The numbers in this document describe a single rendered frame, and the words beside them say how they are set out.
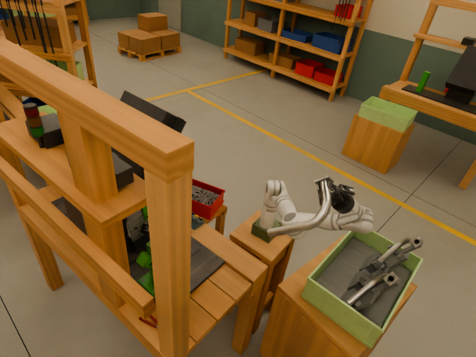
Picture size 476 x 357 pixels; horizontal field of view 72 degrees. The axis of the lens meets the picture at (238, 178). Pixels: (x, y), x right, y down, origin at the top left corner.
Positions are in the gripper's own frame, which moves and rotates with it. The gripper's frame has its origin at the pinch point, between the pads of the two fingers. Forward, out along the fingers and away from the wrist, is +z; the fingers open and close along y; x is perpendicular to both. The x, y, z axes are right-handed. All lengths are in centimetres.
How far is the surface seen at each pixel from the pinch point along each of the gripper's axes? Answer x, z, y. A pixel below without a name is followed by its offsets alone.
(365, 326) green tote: 30, -80, -26
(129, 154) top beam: 7, 57, -27
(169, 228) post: 21, 40, -29
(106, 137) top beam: 1, 62, -34
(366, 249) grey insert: -19, -112, -28
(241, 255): -7, -47, -77
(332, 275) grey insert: 1, -87, -42
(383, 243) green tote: -21, -113, -18
